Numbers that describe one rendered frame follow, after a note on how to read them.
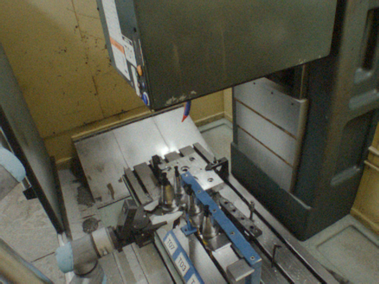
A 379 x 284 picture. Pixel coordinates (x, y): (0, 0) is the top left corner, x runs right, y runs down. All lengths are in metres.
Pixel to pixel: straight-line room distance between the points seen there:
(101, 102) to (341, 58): 1.59
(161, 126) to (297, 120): 1.26
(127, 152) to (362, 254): 1.59
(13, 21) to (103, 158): 1.02
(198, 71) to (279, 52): 0.28
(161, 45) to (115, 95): 1.50
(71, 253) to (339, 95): 1.04
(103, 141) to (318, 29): 1.67
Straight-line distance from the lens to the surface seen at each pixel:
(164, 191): 0.85
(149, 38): 0.74
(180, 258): 1.28
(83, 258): 0.89
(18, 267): 0.85
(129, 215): 0.84
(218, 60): 0.84
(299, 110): 1.29
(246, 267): 0.93
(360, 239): 1.90
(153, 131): 2.29
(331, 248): 1.81
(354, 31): 1.17
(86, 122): 2.25
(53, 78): 2.11
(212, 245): 0.97
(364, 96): 1.45
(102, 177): 2.12
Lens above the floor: 2.00
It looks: 35 degrees down
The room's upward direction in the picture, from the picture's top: 7 degrees counter-clockwise
